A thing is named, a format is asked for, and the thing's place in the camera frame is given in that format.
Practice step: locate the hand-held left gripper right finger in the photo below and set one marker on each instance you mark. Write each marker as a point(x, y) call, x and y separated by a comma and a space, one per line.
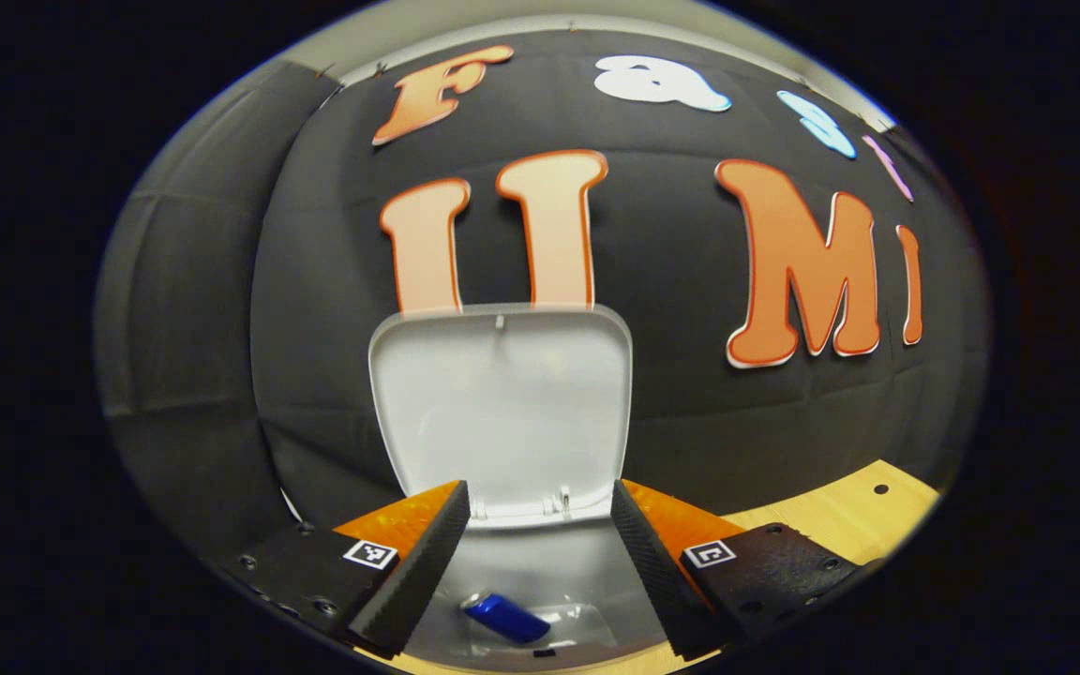
point(652, 572)

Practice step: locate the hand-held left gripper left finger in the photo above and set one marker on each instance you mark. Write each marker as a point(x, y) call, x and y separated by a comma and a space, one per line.
point(413, 581)

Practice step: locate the blue pop can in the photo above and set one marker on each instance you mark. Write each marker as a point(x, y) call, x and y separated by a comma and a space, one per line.
point(507, 619)

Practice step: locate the white desktop garbage bin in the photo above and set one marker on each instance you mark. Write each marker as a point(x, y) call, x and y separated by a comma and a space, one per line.
point(502, 412)

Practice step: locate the wooden desktop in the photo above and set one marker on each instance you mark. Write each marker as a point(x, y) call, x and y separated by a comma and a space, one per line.
point(840, 516)

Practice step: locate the black backdrop cloth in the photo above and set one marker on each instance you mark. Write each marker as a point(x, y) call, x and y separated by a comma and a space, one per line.
point(315, 309)

